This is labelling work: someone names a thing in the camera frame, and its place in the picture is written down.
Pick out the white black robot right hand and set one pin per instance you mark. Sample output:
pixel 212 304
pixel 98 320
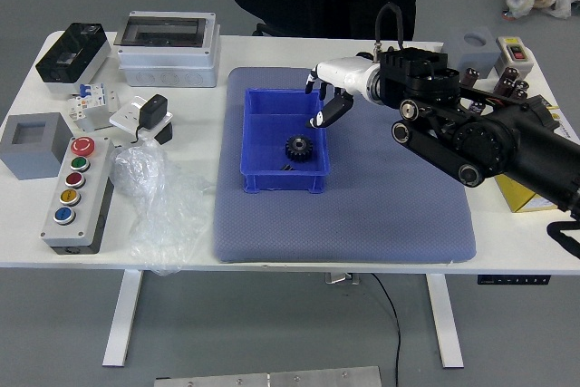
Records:
pixel 346 74

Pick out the big black gear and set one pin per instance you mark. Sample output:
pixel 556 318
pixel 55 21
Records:
pixel 298 149

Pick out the small black gear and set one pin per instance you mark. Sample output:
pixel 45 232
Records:
pixel 287 167

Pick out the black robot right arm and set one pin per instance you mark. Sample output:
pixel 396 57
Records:
pixel 480 133

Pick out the blue plastic box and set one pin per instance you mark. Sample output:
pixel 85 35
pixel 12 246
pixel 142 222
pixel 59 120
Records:
pixel 272 110

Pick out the grey box with round hole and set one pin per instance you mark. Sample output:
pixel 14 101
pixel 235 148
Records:
pixel 476 51

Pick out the white distribution box clear lid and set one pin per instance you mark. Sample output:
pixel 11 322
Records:
pixel 167 58

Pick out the yellow white cardboard box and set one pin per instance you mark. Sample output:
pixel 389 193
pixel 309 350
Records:
pixel 516 192

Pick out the brown cylindrical capacitor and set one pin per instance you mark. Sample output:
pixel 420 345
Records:
pixel 471 76
pixel 521 90
pixel 509 73
pixel 503 87

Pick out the grey-blue mat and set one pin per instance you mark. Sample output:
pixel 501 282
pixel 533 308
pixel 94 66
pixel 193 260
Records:
pixel 353 224

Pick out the small black block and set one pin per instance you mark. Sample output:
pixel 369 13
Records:
pixel 164 134

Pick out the black power adapter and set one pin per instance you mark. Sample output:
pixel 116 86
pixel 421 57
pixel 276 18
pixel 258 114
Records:
pixel 151 110

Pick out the clear plastic bag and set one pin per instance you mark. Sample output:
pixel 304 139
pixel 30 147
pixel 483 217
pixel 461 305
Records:
pixel 158 206

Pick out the white blue circuit breaker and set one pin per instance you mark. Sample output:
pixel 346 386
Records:
pixel 93 94

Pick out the black table control panel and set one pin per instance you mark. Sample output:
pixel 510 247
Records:
pixel 514 279

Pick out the white table leg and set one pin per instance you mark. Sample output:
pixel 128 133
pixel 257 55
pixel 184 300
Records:
pixel 124 314
pixel 446 323

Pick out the white orange circuit breaker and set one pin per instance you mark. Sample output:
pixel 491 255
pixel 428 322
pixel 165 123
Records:
pixel 79 113

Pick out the grey push button station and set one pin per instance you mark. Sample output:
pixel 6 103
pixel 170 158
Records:
pixel 74 187

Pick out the grey metal plate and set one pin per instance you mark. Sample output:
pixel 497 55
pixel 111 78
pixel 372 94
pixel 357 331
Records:
pixel 272 378

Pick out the grey cube with square hole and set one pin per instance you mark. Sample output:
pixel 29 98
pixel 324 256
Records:
pixel 31 151

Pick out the grey switch box red button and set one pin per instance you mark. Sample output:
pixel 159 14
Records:
pixel 514 54

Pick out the metal bracket under table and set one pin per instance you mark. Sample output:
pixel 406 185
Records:
pixel 342 278

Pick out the white wall socket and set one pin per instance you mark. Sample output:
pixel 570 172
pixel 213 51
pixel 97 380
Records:
pixel 124 117

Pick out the black-lid grey enclosure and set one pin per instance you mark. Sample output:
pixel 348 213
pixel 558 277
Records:
pixel 72 54

